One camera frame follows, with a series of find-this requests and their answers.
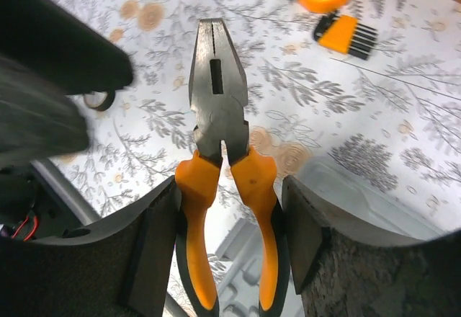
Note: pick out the aluminium mounting rail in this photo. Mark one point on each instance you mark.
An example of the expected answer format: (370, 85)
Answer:
(72, 194)

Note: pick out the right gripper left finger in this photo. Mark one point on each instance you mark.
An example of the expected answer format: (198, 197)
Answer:
(117, 266)

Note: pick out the orange hex key set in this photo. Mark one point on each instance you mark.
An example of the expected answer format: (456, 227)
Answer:
(346, 35)

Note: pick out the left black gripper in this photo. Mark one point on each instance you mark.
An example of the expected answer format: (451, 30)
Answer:
(37, 119)

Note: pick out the grey plastic tool case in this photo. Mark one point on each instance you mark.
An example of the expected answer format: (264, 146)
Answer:
(353, 195)

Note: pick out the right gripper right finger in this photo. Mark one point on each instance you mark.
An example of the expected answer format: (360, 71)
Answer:
(345, 266)

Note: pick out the orange handled pliers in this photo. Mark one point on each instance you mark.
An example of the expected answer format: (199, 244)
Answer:
(218, 95)

